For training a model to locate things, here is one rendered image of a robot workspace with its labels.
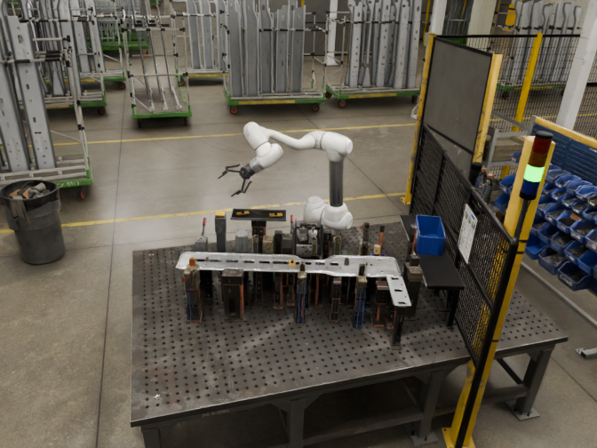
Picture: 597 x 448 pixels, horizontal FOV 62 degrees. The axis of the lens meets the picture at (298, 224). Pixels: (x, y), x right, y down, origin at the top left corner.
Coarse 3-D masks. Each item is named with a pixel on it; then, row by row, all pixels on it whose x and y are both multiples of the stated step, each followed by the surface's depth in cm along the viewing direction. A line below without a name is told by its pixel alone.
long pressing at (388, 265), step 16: (192, 256) 314; (224, 256) 316; (240, 256) 316; (256, 256) 317; (272, 256) 317; (288, 256) 318; (336, 256) 320; (352, 256) 320; (368, 256) 321; (384, 256) 321; (288, 272) 304; (320, 272) 304; (336, 272) 304; (352, 272) 304; (368, 272) 305; (384, 272) 305; (400, 272) 307
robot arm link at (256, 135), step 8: (248, 128) 302; (256, 128) 302; (264, 128) 308; (248, 136) 302; (256, 136) 301; (264, 136) 303; (272, 136) 316; (280, 136) 319; (288, 136) 325; (304, 136) 339; (312, 136) 339; (256, 144) 302; (288, 144) 325; (296, 144) 327; (304, 144) 332; (312, 144) 338
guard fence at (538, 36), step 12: (444, 36) 545; (456, 36) 549; (468, 36) 553; (480, 36) 557; (492, 36) 561; (504, 36) 565; (516, 36) 569; (528, 36) 573; (540, 36) 576; (552, 36) 582; (564, 36) 586; (576, 36) 590; (480, 48) 564; (516, 48) 578; (528, 60) 590; (564, 60) 603; (528, 72) 596; (528, 84) 601; (504, 96) 603; (516, 108) 616; (540, 108) 627; (516, 120) 623; (528, 120) 629; (588, 132) 666; (504, 168) 655
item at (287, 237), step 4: (284, 236) 324; (288, 236) 324; (284, 240) 322; (288, 240) 322; (284, 244) 324; (288, 244) 324; (284, 248) 325; (288, 248) 325; (284, 252) 327; (288, 252) 327; (284, 276) 336; (288, 276) 336; (284, 280) 337; (288, 280) 344; (284, 284) 339; (288, 284) 339; (288, 288) 338
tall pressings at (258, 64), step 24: (240, 0) 920; (264, 0) 910; (240, 24) 893; (264, 24) 928; (288, 24) 932; (240, 48) 910; (264, 48) 946; (288, 48) 950; (240, 72) 931; (264, 72) 964; (240, 96) 950
